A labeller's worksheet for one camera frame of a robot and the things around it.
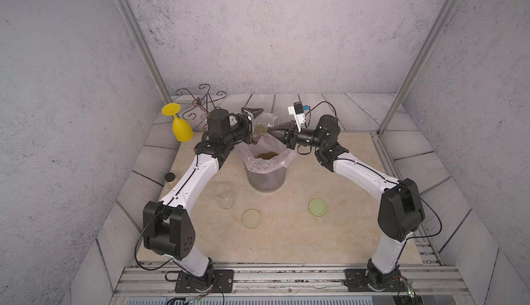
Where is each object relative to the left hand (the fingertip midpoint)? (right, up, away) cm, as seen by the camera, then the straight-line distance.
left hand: (269, 117), depth 74 cm
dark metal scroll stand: (-30, +9, +17) cm, 35 cm away
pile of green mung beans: (-1, -14, +28) cm, 31 cm away
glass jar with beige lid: (-20, -32, +19) cm, 42 cm away
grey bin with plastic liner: (-1, -16, 0) cm, 16 cm away
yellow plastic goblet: (-38, -4, +17) cm, 42 cm away
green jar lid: (+21, -37, +17) cm, 46 cm away
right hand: (0, -6, -5) cm, 8 cm away
